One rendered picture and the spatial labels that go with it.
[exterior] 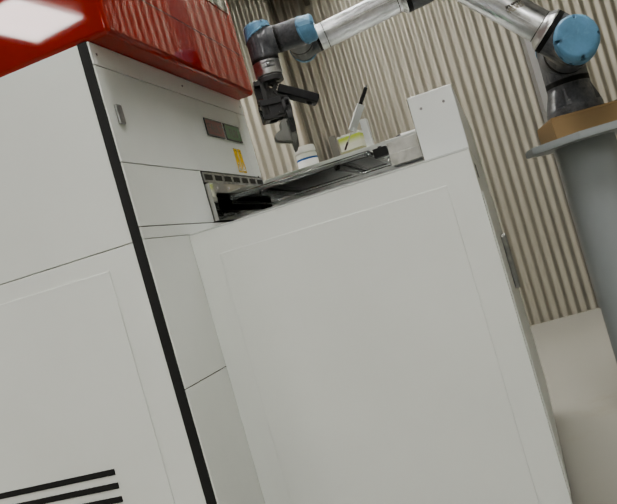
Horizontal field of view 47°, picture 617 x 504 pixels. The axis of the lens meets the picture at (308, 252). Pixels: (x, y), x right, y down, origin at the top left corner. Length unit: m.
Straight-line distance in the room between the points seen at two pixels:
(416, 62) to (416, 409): 2.98
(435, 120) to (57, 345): 0.90
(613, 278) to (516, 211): 2.15
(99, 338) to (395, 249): 0.62
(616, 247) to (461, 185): 0.71
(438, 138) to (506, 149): 2.69
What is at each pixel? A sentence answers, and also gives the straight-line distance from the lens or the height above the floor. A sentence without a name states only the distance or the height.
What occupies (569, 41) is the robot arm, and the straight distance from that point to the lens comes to 1.94.
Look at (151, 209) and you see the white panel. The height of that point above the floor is 0.88.
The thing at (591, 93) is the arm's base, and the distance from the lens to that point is 2.07.
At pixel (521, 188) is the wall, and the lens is 4.17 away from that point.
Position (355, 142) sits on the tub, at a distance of 2.17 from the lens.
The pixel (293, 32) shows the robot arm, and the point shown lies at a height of 1.29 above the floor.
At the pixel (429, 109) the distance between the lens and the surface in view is 1.50.
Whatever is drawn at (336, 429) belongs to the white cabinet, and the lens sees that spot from 1.53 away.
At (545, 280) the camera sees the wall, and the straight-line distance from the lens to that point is 4.19.
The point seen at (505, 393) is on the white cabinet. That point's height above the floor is 0.33.
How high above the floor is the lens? 0.69
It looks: 1 degrees up
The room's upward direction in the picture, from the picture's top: 16 degrees counter-clockwise
